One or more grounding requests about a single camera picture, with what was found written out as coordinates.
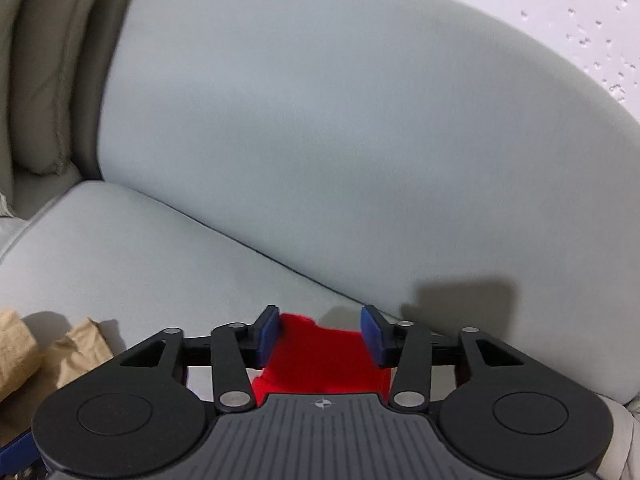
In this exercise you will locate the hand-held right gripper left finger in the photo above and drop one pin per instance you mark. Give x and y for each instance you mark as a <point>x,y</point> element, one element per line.
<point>267,335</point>

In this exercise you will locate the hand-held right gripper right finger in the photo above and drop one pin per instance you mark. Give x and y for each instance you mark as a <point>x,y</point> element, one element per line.
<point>377,335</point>

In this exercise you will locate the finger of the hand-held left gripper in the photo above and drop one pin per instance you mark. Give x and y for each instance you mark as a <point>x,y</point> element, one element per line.
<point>12,447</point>

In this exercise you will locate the red tank top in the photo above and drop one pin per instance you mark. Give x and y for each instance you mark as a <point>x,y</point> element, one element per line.
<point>320,360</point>

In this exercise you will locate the khaki pants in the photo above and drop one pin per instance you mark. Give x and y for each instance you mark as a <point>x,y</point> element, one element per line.
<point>20,350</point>

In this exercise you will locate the grey sofa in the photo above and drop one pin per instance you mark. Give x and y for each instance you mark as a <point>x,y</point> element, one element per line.
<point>325,135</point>

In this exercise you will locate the small grey pillow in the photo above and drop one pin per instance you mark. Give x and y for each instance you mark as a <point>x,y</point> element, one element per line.
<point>45,70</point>

